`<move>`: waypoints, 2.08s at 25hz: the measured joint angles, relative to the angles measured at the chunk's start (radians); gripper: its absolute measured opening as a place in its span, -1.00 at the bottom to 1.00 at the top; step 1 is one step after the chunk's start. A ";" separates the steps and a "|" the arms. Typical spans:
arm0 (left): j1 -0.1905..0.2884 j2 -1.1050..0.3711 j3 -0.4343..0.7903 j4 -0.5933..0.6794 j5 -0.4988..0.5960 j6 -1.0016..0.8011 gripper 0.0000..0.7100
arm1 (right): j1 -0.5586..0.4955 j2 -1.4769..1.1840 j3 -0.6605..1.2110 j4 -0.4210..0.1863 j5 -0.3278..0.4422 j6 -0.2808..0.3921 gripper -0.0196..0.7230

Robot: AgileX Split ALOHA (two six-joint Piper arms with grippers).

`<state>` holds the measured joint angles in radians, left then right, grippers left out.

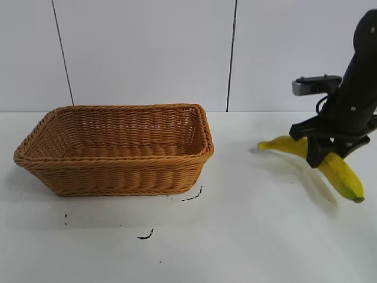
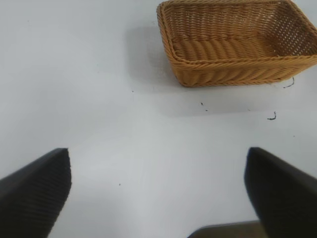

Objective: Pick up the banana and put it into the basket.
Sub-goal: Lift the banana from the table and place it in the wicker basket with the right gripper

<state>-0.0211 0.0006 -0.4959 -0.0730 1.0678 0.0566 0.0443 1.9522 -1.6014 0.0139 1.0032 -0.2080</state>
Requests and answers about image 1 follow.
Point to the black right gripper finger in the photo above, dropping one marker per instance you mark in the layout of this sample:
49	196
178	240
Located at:
352	148
317	154

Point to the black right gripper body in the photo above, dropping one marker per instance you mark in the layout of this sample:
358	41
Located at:
347	100

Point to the yellow banana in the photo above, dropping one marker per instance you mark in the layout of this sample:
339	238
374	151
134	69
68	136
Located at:
343	177

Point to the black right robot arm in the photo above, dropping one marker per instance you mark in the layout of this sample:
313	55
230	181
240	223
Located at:
366	32

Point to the brown woven wicker basket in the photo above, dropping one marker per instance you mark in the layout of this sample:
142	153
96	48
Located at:
117	177

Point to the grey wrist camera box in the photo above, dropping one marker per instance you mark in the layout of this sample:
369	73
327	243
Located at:
312	85

